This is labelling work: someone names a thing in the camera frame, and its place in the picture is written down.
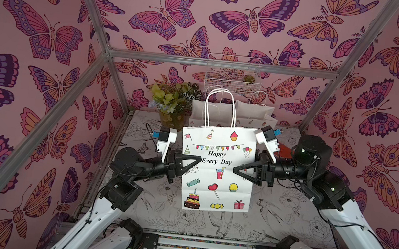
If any back right white paper bag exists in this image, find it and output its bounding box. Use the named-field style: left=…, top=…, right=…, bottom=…
left=235, top=91, right=278, bottom=129

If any red glove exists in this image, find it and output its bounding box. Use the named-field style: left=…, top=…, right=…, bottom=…
left=275, top=144, right=293, bottom=159

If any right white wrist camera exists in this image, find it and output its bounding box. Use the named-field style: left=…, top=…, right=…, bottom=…
left=254, top=125, right=280, bottom=164

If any white party paper bag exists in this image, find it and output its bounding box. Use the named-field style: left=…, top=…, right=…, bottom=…
left=181, top=100, right=257, bottom=213

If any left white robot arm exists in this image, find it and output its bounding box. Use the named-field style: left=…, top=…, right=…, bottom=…
left=50, top=147, right=202, bottom=249

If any back left white paper bag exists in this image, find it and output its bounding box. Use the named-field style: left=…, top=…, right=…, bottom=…
left=188, top=85, right=235, bottom=127

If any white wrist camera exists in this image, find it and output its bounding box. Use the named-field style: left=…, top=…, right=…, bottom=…
left=254, top=125, right=280, bottom=164
left=152, top=127, right=177, bottom=162

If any small succulent in basket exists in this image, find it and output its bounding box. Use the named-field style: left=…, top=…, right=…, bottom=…
left=242, top=75, right=256, bottom=83

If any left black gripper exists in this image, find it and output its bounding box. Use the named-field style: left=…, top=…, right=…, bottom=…
left=129, top=146, right=199, bottom=192

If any potted green plant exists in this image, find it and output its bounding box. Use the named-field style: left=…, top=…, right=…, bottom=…
left=150, top=82, right=202, bottom=131

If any white wire wall basket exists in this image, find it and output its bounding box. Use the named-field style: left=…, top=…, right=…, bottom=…
left=202, top=51, right=262, bottom=99

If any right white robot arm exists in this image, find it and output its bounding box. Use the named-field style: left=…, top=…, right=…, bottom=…
left=233, top=126, right=386, bottom=249

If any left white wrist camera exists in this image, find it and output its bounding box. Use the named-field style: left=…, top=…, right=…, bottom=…
left=152, top=127, right=177, bottom=162

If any aluminium frame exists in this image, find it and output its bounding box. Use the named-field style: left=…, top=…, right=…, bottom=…
left=0, top=0, right=399, bottom=249

